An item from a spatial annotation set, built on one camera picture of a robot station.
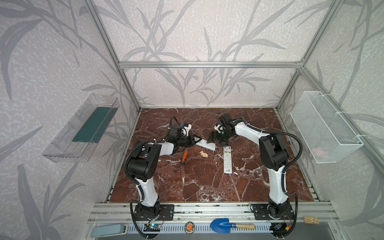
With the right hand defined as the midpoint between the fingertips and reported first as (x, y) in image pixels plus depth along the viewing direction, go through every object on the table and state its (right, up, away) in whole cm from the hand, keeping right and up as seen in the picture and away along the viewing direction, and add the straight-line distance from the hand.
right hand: (212, 138), depth 96 cm
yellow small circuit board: (+47, -36, -25) cm, 64 cm away
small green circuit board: (-31, -40, -24) cm, 56 cm away
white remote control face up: (+9, -12, -5) cm, 16 cm away
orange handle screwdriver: (-17, -10, -4) cm, 21 cm away
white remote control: (-6, -2, -3) cm, 7 cm away
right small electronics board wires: (+33, -42, -22) cm, 58 cm away
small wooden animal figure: (-5, -10, -2) cm, 11 cm away
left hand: (-6, +2, -3) cm, 7 cm away
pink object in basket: (+50, -4, -23) cm, 56 cm away
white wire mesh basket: (+46, +4, -35) cm, 57 cm away
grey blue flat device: (-45, -36, -32) cm, 66 cm away
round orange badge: (-12, -39, -26) cm, 48 cm away
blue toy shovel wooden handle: (+4, -39, -25) cm, 46 cm away
